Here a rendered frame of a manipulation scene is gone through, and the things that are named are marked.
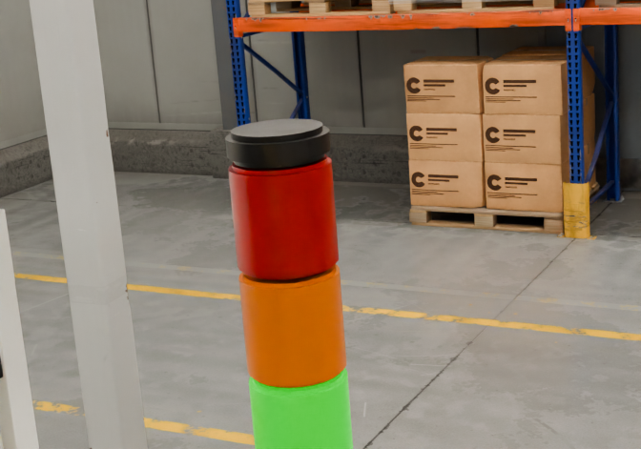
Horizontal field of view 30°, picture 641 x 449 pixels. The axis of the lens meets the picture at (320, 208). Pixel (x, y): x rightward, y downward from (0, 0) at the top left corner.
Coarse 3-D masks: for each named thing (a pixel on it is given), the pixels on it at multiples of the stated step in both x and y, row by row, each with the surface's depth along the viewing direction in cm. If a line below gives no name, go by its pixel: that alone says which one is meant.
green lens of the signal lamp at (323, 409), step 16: (256, 384) 59; (320, 384) 59; (336, 384) 59; (256, 400) 59; (272, 400) 58; (288, 400) 58; (304, 400) 58; (320, 400) 58; (336, 400) 59; (256, 416) 60; (272, 416) 58; (288, 416) 58; (304, 416) 58; (320, 416) 58; (336, 416) 59; (256, 432) 60; (272, 432) 59; (288, 432) 58; (304, 432) 58; (320, 432) 58; (336, 432) 59; (256, 448) 61; (272, 448) 59; (288, 448) 59; (304, 448) 58; (320, 448) 59; (336, 448) 59; (352, 448) 61
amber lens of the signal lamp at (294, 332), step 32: (256, 288) 57; (288, 288) 57; (320, 288) 57; (256, 320) 58; (288, 320) 57; (320, 320) 57; (256, 352) 58; (288, 352) 57; (320, 352) 58; (288, 384) 58
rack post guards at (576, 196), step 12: (564, 192) 841; (576, 192) 835; (588, 192) 836; (564, 204) 843; (576, 204) 837; (588, 204) 838; (564, 216) 846; (576, 216) 840; (588, 216) 840; (564, 228) 849; (576, 228) 842; (588, 228) 841
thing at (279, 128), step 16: (240, 128) 58; (256, 128) 57; (272, 128) 57; (288, 128) 57; (304, 128) 56; (320, 128) 56; (240, 144) 55; (256, 144) 55; (272, 144) 55; (288, 144) 55; (304, 144) 55; (320, 144) 56; (240, 160) 56; (256, 160) 55; (272, 160) 55; (288, 160) 55; (304, 160) 56
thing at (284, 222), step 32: (320, 160) 57; (256, 192) 56; (288, 192) 55; (320, 192) 56; (256, 224) 56; (288, 224) 56; (320, 224) 56; (256, 256) 57; (288, 256) 56; (320, 256) 57
